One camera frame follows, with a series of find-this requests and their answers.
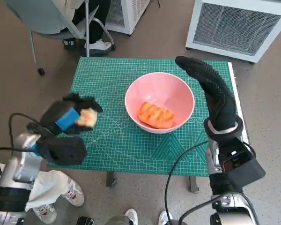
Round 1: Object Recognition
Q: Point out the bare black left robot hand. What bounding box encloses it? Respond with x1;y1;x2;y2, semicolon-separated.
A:
38;93;104;135

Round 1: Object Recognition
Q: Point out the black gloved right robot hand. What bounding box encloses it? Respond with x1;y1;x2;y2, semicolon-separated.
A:
175;55;237;132

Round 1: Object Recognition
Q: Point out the pale toy bread roll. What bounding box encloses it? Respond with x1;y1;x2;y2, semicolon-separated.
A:
75;107;98;128

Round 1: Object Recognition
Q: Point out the pink bowl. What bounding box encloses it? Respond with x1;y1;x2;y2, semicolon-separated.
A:
124;72;195;135

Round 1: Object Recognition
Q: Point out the orange braided toy bread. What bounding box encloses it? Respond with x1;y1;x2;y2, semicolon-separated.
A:
138;101;175;130

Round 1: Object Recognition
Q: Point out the green cutting mat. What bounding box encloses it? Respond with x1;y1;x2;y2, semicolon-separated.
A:
46;56;244;177

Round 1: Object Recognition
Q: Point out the standing person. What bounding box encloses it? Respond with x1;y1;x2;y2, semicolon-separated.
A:
0;160;85;225

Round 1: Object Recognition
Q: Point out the white cabinet with mesh grille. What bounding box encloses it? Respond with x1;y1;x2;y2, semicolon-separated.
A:
185;0;281;64
104;0;153;36

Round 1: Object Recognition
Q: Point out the metal table leg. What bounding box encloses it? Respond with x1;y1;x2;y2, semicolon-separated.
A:
189;176;200;194
105;172;117;188

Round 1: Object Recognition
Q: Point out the seated person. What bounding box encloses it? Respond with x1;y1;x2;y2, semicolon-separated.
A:
60;0;116;51

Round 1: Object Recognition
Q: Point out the grey chair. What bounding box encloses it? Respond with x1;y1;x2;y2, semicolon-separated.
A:
2;0;117;76

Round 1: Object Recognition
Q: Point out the white shoe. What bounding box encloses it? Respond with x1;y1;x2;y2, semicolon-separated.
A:
158;210;173;225
124;208;139;225

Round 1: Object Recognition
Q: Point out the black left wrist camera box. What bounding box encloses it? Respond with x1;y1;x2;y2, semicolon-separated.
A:
36;135;88;166

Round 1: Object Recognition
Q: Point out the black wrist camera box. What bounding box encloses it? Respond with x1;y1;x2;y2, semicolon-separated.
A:
36;135;88;166
219;137;266;187

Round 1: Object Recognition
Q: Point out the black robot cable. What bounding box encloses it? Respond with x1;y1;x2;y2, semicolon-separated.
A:
0;147;20;177
8;112;56;151
177;195;226;225
164;140;209;225

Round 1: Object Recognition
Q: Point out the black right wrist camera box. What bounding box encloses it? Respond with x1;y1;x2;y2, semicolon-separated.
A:
219;137;266;187

